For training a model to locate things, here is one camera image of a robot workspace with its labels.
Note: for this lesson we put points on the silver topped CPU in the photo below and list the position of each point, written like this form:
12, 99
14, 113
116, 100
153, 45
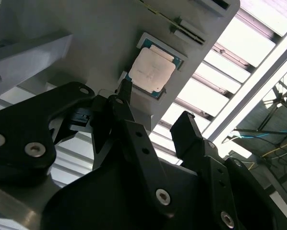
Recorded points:
153, 69

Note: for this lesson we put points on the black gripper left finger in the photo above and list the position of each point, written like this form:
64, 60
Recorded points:
18, 134

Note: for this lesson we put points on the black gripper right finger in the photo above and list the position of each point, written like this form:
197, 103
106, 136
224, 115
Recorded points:
186, 139

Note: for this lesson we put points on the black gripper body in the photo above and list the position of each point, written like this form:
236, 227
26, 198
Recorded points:
110, 203

